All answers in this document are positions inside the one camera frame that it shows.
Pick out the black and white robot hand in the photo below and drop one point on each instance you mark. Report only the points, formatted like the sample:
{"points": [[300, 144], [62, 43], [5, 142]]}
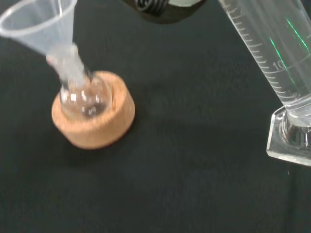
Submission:
{"points": [[165, 14]]}

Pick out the round-bottom glass flask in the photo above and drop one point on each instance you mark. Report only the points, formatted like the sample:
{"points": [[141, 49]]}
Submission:
{"points": [[85, 102]]}

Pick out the clear plastic funnel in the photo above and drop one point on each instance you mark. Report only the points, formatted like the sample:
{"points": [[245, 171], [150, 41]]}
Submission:
{"points": [[36, 26]]}

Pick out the black bench cloth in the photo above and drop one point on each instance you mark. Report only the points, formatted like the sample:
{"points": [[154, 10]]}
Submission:
{"points": [[170, 170]]}

